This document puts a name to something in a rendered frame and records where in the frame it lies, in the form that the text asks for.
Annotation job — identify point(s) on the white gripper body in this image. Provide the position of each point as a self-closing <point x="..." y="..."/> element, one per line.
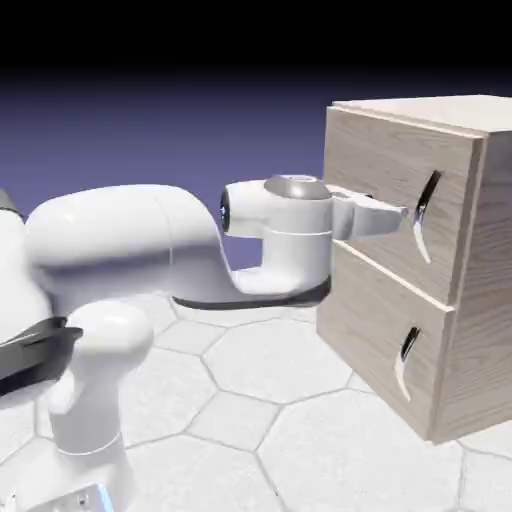
<point x="370" y="220"/>

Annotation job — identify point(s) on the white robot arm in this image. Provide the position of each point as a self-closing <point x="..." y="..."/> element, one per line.
<point x="120" y="232"/>

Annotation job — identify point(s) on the light wood cabinet door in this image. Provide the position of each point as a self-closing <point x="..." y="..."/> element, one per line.
<point x="376" y="168"/>
<point x="372" y="336"/>

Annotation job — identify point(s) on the light wood cabinet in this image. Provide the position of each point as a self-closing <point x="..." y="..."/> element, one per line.
<point x="484" y="280"/>

